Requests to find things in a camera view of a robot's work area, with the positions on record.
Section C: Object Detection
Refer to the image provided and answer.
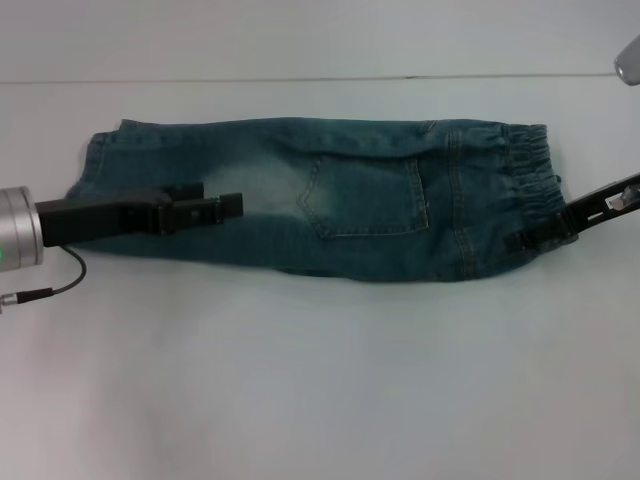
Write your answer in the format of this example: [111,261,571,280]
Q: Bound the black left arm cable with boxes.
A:
[0,246,89,307]

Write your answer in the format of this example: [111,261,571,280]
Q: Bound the blue denim shorts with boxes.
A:
[65,117,579,284]

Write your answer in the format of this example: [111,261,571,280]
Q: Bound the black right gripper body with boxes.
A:
[564,172,640,237]

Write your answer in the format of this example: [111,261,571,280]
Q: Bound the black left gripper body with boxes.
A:
[34,187,174,249]

